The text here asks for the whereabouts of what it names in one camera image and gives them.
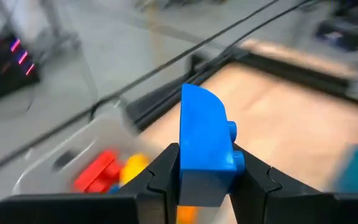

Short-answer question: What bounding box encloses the black metal table frame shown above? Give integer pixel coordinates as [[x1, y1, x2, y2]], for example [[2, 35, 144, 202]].
[[125, 39, 358, 131]]

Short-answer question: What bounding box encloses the small yellow toy brick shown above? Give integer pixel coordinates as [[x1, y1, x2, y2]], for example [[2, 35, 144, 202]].
[[119, 152, 151, 187]]

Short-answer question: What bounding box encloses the red toy brick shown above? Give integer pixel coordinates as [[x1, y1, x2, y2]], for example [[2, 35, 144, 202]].
[[72, 148, 124, 194]]

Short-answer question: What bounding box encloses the light grey plastic bin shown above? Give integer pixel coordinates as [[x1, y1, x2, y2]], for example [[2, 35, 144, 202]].
[[11, 104, 222, 224]]

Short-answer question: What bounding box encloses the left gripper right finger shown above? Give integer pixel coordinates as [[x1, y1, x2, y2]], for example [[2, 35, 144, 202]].
[[229, 144, 336, 224]]

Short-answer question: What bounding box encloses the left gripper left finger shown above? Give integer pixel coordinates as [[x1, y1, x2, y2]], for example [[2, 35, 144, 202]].
[[119, 142, 180, 224]]

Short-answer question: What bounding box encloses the blue curved toy brick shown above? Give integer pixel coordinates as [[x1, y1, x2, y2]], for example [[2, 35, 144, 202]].
[[178, 83, 246, 208]]

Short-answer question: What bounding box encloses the black perforated computer case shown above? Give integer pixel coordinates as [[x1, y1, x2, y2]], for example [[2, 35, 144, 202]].
[[0, 32, 42, 99]]

